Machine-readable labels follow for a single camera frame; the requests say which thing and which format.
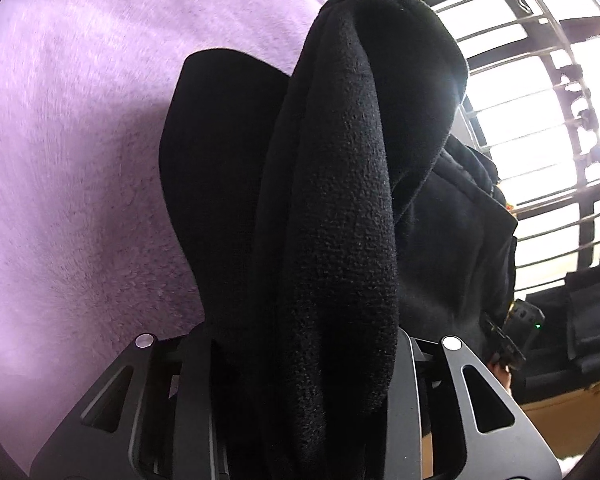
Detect black clothing pile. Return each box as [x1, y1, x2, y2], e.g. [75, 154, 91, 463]
[512, 265, 600, 404]

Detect purple fleece bed blanket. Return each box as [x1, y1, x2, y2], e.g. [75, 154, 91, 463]
[0, 0, 323, 468]

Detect black fleece garment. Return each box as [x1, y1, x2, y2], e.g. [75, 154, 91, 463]
[159, 0, 516, 479]

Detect person's right hand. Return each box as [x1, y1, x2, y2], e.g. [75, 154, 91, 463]
[488, 363, 512, 391]

